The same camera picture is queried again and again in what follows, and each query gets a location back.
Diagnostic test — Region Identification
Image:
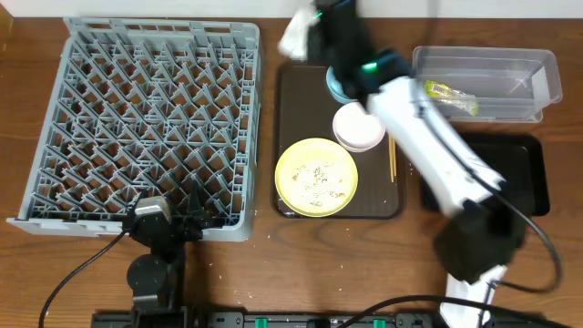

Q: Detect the white pink bowl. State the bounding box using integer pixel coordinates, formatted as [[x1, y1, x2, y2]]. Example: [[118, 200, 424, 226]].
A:
[[332, 102, 386, 152]]

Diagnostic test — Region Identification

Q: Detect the black rectangular tray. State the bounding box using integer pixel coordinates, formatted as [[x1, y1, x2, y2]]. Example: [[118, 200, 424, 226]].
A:
[[418, 130, 551, 218]]

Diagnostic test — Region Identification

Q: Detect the clear plastic waste bin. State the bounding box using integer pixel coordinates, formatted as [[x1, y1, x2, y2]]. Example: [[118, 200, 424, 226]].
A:
[[413, 46, 563, 123]]

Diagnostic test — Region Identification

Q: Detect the light blue bowl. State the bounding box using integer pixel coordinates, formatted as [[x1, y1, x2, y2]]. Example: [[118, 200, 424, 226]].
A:
[[325, 67, 355, 104]]

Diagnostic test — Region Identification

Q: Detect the wooden chopstick right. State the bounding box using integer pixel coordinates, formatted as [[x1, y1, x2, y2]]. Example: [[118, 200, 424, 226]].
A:
[[390, 136, 397, 180]]

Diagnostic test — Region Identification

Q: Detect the wooden chopstick left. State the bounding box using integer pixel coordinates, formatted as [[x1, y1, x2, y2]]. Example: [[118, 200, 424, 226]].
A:
[[388, 135, 394, 183]]

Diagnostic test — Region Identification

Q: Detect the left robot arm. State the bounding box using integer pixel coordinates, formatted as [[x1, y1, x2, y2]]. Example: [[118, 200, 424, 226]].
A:
[[122, 186, 209, 328]]

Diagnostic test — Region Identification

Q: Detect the wooden chopstick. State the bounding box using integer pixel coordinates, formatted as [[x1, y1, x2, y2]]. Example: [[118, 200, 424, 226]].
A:
[[388, 135, 394, 183], [390, 136, 397, 180]]

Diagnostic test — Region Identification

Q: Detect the grey plastic dish rack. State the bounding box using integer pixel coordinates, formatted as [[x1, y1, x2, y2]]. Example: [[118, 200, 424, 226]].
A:
[[10, 17, 261, 241]]

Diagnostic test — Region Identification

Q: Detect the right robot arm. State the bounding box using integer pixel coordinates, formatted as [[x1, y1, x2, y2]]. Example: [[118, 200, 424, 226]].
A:
[[307, 0, 529, 327]]

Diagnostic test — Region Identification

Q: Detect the white tissue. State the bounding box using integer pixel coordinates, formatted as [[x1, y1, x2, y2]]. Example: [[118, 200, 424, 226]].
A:
[[278, 5, 319, 61]]

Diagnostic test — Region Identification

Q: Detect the dark brown serving tray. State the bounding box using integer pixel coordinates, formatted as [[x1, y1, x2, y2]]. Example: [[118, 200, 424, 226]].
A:
[[272, 61, 406, 220]]

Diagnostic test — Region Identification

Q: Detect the green yellow snack wrapper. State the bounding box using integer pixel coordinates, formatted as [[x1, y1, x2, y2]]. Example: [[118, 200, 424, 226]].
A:
[[424, 80, 479, 116]]

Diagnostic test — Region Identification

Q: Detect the yellow dirty plate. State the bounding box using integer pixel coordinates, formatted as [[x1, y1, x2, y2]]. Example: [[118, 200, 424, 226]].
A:
[[274, 138, 359, 218]]

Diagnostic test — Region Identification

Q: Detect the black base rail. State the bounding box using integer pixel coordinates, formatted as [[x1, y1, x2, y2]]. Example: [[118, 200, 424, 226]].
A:
[[90, 309, 566, 328]]

